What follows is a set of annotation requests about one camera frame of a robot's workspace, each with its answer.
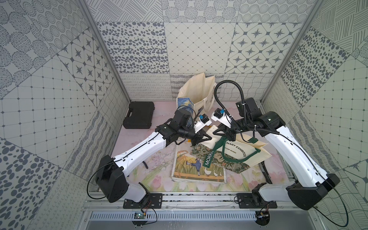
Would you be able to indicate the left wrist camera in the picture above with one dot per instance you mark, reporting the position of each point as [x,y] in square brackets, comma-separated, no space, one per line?
[203,121]

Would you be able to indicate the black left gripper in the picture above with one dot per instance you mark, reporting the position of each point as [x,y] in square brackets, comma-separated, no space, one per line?
[197,136]

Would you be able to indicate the left green circuit board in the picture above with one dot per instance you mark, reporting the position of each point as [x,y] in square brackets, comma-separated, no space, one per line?
[139,219]

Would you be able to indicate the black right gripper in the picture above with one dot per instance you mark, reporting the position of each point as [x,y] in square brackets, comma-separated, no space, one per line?
[223,130]

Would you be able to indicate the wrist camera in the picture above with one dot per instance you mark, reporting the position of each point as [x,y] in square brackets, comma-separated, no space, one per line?
[221,116]
[203,121]

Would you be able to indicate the aluminium mounting rail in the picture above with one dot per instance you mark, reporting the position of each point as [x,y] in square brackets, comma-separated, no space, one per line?
[176,201]

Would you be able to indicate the black plastic tool case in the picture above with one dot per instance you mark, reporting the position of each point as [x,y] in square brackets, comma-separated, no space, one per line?
[139,115]

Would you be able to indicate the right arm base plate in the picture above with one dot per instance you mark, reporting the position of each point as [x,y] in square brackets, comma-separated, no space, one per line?
[247,200]

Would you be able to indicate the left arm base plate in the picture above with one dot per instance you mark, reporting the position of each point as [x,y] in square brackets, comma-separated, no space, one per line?
[151,200]

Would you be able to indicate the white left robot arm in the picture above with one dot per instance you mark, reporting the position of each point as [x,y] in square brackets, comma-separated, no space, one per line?
[111,175]

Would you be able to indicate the right round circuit board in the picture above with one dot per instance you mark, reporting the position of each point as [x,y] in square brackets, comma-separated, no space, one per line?
[262,218]

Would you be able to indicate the green-handled floral canvas bag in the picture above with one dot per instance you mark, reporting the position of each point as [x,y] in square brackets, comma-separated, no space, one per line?
[236,156]

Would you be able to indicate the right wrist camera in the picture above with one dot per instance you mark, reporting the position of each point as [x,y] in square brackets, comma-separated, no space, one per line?
[221,116]

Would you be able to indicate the floral tulip table mat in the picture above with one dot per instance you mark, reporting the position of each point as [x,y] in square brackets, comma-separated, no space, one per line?
[157,178]

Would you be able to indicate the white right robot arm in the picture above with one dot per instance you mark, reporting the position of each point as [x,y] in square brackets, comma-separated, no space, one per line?
[312,183]

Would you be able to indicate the yellow-handled cartoon canvas bag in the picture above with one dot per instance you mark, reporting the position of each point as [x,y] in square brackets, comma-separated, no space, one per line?
[189,165]

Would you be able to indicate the starry night canvas bag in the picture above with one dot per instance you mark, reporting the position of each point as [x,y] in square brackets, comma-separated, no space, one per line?
[198,93]

